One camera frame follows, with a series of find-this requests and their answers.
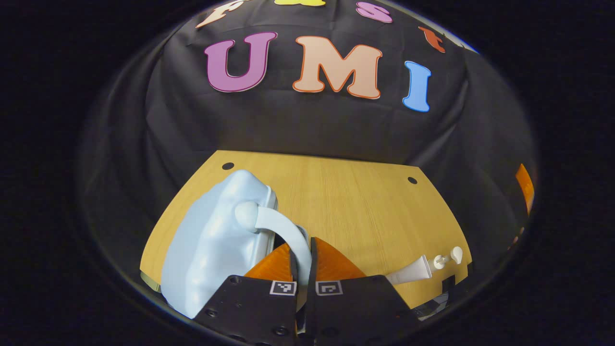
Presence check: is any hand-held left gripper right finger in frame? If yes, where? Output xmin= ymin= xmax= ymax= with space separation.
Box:
xmin=307 ymin=236 xmax=421 ymax=346

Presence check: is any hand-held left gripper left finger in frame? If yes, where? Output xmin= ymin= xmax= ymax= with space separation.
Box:
xmin=192 ymin=237 xmax=308 ymax=346

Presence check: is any light blue suitcase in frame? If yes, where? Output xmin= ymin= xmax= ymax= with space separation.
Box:
xmin=160 ymin=169 xmax=314 ymax=320

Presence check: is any white squeeze tube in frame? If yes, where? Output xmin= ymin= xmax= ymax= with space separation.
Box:
xmin=386 ymin=256 xmax=433 ymax=287

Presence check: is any black backdrop cloth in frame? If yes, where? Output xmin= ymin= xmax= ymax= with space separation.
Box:
xmin=77 ymin=0 xmax=538 ymax=298

